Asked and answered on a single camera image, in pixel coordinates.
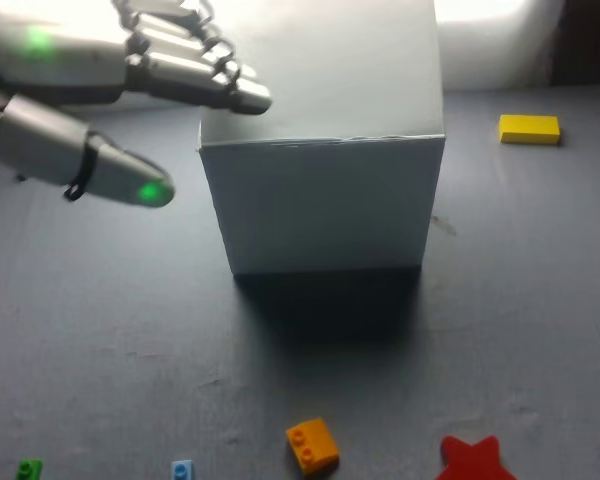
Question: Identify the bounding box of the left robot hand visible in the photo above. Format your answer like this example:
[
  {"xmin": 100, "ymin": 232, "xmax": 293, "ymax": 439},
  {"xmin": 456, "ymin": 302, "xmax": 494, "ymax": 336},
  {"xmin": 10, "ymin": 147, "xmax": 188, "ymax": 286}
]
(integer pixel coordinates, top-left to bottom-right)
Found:
[{"xmin": 0, "ymin": 0, "xmax": 274, "ymax": 209}]

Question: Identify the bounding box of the brown and white cardboard box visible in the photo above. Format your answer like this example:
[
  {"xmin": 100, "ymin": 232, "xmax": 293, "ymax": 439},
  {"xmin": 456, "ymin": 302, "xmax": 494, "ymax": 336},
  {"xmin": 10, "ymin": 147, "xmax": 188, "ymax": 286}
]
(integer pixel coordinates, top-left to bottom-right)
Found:
[{"xmin": 195, "ymin": 0, "xmax": 449, "ymax": 279}]

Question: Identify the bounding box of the yellow toy brick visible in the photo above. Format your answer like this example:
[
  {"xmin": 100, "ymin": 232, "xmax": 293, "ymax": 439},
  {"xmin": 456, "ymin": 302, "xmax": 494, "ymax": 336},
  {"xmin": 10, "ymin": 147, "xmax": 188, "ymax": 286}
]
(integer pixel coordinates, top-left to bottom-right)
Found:
[{"xmin": 498, "ymin": 114, "xmax": 562, "ymax": 147}]

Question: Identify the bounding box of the grey table cloth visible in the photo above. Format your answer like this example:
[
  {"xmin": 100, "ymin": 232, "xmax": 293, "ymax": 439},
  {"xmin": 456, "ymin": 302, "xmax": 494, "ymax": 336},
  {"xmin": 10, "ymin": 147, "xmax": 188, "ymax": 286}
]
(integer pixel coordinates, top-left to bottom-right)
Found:
[{"xmin": 0, "ymin": 84, "xmax": 600, "ymax": 480}]

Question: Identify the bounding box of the red star toy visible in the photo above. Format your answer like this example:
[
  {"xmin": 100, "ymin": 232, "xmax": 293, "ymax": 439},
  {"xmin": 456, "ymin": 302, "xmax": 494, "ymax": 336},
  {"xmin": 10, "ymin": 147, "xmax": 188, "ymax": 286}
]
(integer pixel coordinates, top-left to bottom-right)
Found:
[{"xmin": 437, "ymin": 434, "xmax": 519, "ymax": 480}]

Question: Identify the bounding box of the green toy brick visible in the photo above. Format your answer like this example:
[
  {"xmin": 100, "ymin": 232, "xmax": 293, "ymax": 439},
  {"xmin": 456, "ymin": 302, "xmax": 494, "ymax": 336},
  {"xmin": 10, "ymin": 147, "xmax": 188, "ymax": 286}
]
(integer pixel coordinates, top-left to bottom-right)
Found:
[{"xmin": 14, "ymin": 458, "xmax": 45, "ymax": 480}]

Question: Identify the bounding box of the orange toy brick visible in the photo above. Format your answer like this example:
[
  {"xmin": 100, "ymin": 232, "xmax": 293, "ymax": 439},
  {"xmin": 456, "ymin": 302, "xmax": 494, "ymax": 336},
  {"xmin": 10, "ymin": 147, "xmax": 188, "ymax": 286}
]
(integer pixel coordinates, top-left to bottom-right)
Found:
[{"xmin": 285, "ymin": 417, "xmax": 341, "ymax": 475}]

